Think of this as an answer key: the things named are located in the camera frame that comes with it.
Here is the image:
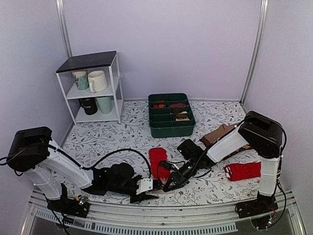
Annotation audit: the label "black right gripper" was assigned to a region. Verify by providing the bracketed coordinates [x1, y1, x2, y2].
[165, 158, 201, 193]

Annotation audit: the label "red and cream sock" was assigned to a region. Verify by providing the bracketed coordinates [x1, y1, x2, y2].
[149, 147, 170, 184]

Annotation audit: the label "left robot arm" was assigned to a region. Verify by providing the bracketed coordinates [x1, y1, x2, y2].
[0, 126, 161, 212]

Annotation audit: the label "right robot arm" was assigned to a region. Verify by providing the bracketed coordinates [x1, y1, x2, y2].
[163, 111, 287, 213]

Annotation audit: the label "rolled socks in bin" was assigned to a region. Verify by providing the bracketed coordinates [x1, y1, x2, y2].
[149, 100, 192, 122]

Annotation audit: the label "tan ribbed sock pair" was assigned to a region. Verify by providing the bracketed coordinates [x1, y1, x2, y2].
[200, 123, 237, 147]

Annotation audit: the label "folded red sock pair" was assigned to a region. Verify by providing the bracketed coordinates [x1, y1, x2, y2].
[224, 162, 261, 182]

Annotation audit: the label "green divided storage bin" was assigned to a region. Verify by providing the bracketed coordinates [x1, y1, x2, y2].
[148, 93, 196, 138]

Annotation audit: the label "black argyle sock pair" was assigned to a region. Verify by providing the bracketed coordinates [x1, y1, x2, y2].
[228, 145, 253, 157]

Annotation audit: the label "mint green mug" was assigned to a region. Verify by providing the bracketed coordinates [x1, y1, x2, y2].
[96, 96, 112, 114]

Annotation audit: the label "black mug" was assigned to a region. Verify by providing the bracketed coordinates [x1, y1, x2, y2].
[79, 97, 98, 115]

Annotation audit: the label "white shelf unit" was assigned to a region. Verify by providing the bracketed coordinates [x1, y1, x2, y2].
[56, 51, 124, 124]

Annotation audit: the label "white ceramic mug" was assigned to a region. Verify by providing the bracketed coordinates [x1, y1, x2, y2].
[88, 70, 108, 93]

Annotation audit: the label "floral teal mug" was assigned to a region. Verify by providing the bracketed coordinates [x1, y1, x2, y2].
[71, 70, 89, 91]

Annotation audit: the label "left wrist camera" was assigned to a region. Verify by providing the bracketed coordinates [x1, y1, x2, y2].
[136, 178, 153, 195]

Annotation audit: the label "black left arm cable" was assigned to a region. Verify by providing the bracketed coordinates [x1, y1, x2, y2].
[44, 141, 154, 181]

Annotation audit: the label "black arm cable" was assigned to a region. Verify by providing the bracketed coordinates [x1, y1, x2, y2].
[156, 117, 288, 221]
[44, 141, 154, 181]

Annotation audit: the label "aluminium front rail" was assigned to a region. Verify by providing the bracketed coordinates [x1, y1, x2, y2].
[21, 181, 309, 235]

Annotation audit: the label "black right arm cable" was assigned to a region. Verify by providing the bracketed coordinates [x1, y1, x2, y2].
[156, 117, 288, 221]

